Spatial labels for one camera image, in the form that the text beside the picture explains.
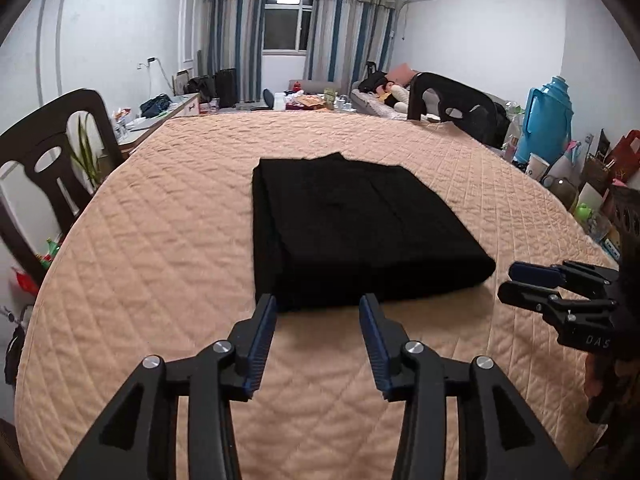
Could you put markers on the striped curtain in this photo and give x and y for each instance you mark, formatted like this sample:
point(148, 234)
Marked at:
point(235, 35)
point(345, 35)

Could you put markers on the dark handbag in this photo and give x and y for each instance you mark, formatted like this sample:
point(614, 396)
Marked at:
point(155, 105)

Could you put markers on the blue thermos jug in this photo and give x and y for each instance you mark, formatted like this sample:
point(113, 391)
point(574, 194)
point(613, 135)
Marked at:
point(545, 120)

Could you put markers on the green potted plant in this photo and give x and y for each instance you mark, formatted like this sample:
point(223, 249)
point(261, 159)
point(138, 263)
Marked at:
point(89, 160)

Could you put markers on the black pants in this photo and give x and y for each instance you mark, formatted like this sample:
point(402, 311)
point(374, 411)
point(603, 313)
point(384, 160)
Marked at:
point(350, 230)

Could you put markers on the cluttered low table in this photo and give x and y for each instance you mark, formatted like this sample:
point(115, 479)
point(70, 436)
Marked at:
point(315, 100)

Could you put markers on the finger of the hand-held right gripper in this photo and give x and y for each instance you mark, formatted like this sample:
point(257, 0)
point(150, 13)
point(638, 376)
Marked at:
point(525, 296)
point(535, 273)

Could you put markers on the grey sofa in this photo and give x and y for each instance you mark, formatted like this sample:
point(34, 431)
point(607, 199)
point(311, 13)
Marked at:
point(367, 102)

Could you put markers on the window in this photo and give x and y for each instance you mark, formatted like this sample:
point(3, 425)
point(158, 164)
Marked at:
point(286, 20)

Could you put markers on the black plastic chair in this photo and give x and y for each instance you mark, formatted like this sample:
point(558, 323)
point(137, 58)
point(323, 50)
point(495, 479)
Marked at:
point(30, 200)
point(455, 95)

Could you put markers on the white paper cup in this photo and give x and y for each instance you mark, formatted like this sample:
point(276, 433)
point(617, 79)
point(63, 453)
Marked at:
point(537, 167)

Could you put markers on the peach quilted blanket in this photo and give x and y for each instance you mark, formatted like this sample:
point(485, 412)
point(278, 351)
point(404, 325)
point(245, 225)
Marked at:
point(165, 260)

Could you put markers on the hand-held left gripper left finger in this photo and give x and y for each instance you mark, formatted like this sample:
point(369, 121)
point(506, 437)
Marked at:
point(258, 345)

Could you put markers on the white desk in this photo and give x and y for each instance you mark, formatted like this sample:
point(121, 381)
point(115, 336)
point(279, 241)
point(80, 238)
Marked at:
point(150, 125)

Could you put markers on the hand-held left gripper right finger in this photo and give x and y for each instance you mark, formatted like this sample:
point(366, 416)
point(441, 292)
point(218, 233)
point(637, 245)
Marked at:
point(376, 345)

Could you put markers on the black bags by curtain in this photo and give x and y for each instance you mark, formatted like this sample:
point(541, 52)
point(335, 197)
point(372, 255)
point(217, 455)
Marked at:
point(220, 85)

